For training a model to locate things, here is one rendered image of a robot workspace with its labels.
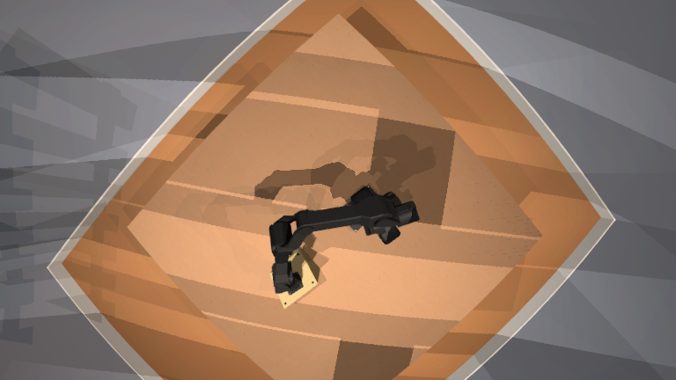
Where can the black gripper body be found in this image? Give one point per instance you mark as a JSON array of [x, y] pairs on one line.
[[393, 233]]

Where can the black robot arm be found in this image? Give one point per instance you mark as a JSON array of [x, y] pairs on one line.
[[377, 213]]

